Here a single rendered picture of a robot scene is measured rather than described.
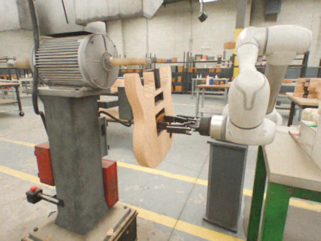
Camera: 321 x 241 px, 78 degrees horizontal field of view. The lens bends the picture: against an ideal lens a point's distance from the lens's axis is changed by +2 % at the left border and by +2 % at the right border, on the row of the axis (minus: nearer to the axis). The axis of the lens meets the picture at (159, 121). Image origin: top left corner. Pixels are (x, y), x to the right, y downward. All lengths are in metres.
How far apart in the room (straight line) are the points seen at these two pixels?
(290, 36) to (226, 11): 11.15
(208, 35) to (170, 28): 2.29
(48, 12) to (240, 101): 0.94
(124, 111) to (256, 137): 0.77
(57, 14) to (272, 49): 1.02
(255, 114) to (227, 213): 1.25
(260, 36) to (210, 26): 11.11
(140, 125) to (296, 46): 0.81
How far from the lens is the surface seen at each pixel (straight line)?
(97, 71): 0.96
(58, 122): 1.14
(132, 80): 0.65
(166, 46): 12.77
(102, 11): 0.84
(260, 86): 0.59
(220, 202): 1.74
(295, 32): 1.16
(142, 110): 0.69
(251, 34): 1.14
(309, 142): 0.83
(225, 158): 1.55
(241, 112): 0.62
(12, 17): 1.25
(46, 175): 1.37
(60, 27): 1.10
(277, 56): 1.17
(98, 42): 0.98
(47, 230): 1.49
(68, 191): 1.29
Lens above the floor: 1.21
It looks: 14 degrees down
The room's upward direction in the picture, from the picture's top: straight up
